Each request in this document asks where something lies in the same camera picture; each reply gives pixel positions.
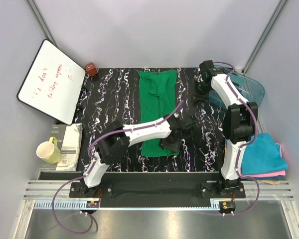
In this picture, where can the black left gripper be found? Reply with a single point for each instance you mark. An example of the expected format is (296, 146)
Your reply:
(174, 147)

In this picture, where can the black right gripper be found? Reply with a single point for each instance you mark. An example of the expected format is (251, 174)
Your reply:
(198, 99)

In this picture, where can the green t-shirt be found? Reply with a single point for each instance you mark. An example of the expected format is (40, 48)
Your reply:
(157, 94)

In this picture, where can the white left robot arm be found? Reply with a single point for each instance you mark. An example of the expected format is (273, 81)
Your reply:
(110, 147)

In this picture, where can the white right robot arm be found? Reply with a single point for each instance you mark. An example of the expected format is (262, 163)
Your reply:
(240, 123)

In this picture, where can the clear blue plastic bin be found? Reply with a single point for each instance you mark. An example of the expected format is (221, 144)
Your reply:
(250, 89)

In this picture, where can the folded blue t-shirt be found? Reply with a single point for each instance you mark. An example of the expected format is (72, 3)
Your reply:
(262, 156)

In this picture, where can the folded tan t-shirt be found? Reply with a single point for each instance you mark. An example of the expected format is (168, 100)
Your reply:
(271, 182)

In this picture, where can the small red-brown box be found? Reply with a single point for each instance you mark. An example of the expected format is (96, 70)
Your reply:
(91, 69)

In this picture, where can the folded pink t-shirt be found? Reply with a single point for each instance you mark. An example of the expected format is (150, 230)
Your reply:
(272, 174)

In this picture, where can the spiral bound manual booklet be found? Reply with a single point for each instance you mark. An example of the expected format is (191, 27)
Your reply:
(69, 138)

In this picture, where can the yellow-green mug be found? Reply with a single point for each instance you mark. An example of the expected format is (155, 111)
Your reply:
(49, 151)

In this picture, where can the white whiteboard with red writing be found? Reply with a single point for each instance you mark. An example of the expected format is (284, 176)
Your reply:
(53, 83)

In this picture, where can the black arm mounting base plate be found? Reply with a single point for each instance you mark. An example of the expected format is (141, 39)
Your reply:
(159, 202)

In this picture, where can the aluminium frame rail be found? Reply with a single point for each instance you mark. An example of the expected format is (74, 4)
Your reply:
(112, 189)

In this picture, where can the white slotted cable duct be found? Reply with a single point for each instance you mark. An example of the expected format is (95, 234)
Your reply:
(67, 204)

